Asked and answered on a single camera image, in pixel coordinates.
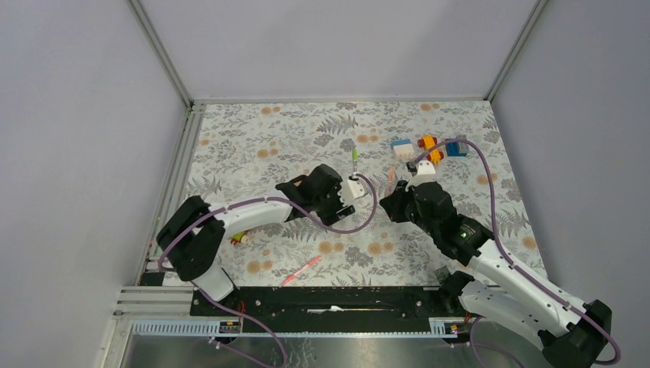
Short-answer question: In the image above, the red gel pen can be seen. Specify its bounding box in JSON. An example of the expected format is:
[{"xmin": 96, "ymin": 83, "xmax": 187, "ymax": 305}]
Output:
[{"xmin": 385, "ymin": 165, "xmax": 395, "ymax": 196}]

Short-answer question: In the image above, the white green marker pen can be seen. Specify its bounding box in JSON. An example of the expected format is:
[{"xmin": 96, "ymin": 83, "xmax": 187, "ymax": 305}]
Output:
[{"xmin": 352, "ymin": 148, "xmax": 358, "ymax": 177}]

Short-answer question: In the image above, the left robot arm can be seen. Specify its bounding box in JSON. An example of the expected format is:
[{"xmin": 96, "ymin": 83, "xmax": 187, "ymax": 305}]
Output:
[{"xmin": 155, "ymin": 164, "xmax": 366, "ymax": 315}]

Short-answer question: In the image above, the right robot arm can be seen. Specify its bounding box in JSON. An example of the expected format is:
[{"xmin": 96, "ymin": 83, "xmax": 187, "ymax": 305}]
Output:
[{"xmin": 379, "ymin": 181, "xmax": 612, "ymax": 367}]

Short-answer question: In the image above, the blue white toy block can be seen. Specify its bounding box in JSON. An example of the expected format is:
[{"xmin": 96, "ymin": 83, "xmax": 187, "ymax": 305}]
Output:
[{"xmin": 390, "ymin": 140, "xmax": 415, "ymax": 160}]

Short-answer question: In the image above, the blue grey toy block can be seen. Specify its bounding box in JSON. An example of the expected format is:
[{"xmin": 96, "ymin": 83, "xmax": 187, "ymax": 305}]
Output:
[{"xmin": 445, "ymin": 141, "xmax": 469, "ymax": 157}]

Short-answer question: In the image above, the red green toy car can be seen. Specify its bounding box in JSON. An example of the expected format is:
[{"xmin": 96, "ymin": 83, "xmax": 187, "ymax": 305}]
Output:
[{"xmin": 231, "ymin": 231, "xmax": 248, "ymax": 245}]

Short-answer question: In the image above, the floral patterned table mat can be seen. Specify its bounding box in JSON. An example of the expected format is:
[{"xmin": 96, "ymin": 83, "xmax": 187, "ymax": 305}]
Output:
[{"xmin": 185, "ymin": 101, "xmax": 544, "ymax": 286}]

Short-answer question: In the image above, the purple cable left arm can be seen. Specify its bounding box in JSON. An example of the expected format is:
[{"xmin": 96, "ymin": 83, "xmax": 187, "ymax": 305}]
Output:
[{"xmin": 157, "ymin": 173, "xmax": 379, "ymax": 368}]

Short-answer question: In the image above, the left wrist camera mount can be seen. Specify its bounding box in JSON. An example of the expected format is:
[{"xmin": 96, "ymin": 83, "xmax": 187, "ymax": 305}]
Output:
[{"xmin": 346, "ymin": 176, "xmax": 367, "ymax": 201}]

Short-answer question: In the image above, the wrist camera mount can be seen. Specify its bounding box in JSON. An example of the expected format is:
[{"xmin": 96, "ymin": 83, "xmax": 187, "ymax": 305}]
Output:
[
  {"xmin": 405, "ymin": 159, "xmax": 436, "ymax": 190},
  {"xmin": 346, "ymin": 176, "xmax": 367, "ymax": 201}
]

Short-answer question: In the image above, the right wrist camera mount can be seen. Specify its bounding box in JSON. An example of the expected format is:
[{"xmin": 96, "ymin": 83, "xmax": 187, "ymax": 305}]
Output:
[{"xmin": 405, "ymin": 159, "xmax": 436, "ymax": 190}]

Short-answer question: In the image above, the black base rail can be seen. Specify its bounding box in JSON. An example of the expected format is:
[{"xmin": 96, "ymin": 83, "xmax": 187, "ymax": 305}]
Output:
[{"xmin": 189, "ymin": 286, "xmax": 472, "ymax": 328}]

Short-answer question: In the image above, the white slotted cable duct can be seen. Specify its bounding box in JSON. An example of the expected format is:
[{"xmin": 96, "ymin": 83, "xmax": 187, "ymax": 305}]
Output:
[{"xmin": 132, "ymin": 318, "xmax": 462, "ymax": 339}]

